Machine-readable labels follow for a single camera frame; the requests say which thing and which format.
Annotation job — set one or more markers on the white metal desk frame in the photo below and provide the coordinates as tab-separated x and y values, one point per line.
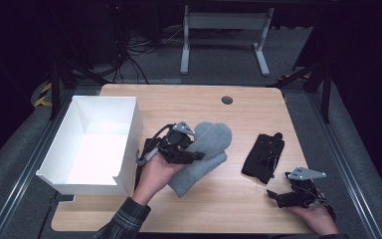
225	20

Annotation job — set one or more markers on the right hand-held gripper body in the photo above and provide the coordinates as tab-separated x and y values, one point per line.
306	191

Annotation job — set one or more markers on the black glove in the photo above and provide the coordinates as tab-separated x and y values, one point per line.
150	144
262	159

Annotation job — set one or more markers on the aluminium floor rail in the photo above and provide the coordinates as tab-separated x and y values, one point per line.
26	166
348	172

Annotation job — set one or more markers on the person's right hand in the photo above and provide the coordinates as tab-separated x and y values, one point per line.
320	220

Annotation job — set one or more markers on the plain grey mitten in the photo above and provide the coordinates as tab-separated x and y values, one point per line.
195	174

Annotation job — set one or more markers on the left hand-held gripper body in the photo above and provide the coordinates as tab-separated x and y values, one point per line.
175	146

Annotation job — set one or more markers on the black metal stand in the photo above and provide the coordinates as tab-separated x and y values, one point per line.
58	83
325	89

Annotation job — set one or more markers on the yellow and black floor tape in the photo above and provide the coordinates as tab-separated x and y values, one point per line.
43	96

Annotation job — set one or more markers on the white box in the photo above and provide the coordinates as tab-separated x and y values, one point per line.
96	156

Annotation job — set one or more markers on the round grey table grommet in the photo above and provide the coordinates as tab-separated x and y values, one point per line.
227	100

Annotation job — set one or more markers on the person's left hand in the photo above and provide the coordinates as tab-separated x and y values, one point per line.
154	179

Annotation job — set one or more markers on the grey mitten with label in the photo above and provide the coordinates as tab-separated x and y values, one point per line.
212	137

